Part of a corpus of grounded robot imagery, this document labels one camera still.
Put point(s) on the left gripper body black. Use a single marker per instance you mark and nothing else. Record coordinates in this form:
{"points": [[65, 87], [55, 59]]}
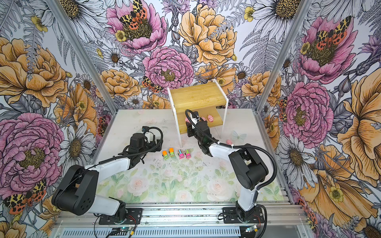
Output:
{"points": [[148, 146]]}

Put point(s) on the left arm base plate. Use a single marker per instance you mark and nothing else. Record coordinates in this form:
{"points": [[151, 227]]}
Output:
{"points": [[131, 216]]}

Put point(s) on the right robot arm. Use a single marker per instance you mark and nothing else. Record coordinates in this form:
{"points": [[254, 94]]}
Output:
{"points": [[249, 168]]}

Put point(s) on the orange green toy truck left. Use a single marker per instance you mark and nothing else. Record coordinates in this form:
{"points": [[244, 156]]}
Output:
{"points": [[165, 155]]}

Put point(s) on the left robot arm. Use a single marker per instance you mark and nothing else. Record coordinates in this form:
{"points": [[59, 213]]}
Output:
{"points": [[77, 191]]}

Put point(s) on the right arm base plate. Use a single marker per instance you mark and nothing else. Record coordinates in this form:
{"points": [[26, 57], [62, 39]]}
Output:
{"points": [[232, 215]]}

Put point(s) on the green pink toy bus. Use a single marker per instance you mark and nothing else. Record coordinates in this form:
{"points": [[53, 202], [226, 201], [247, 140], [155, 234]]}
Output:
{"points": [[187, 154]]}

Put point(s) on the aluminium front rail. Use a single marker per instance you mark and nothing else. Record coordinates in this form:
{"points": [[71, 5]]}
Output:
{"points": [[187, 214]]}

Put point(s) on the orange green toy truck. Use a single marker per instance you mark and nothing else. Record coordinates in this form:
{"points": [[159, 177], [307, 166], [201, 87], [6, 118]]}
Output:
{"points": [[171, 152], [165, 155]]}

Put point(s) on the orange green toy truck right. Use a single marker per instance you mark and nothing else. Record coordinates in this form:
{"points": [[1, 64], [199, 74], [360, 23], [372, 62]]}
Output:
{"points": [[171, 152]]}

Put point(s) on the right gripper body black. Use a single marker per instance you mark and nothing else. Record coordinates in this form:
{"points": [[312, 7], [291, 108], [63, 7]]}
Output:
{"points": [[191, 132]]}

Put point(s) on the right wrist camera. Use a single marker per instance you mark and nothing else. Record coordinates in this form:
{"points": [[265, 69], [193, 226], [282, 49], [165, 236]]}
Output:
{"points": [[193, 120]]}

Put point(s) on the blue pink toy bus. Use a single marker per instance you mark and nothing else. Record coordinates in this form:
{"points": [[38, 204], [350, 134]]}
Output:
{"points": [[181, 154]]}

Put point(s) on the two-tier bamboo shelf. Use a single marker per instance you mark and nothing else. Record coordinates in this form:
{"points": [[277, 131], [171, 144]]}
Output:
{"points": [[207, 99]]}

